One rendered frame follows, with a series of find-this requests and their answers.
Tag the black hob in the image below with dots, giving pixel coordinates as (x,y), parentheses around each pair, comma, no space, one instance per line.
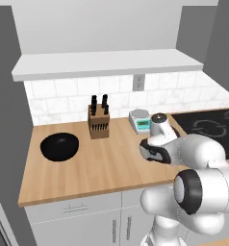
(209,128)

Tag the pale grey upper cabinet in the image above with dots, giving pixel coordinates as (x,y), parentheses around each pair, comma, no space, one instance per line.
(97,25)

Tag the large black bowl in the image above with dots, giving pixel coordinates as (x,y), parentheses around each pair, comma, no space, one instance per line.
(59,146)

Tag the white wall shelf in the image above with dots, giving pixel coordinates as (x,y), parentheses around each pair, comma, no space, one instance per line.
(106,64)

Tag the wooden knife block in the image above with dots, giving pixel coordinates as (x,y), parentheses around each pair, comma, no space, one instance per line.
(99,125)

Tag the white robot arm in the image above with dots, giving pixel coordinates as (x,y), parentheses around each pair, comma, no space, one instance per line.
(203,153)

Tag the narrow grey drawer front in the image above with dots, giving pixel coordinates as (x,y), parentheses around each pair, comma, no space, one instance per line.
(131,198)

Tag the grey cupboard door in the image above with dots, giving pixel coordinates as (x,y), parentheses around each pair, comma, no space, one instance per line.
(135,224)
(74,230)

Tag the wide grey drawer front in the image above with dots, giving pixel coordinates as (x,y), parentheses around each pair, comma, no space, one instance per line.
(74,208)

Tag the grey wall socket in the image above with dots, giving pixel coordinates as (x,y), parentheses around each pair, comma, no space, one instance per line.
(138,82)

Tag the grey kitchen scale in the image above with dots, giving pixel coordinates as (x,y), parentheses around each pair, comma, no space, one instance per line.
(139,119)

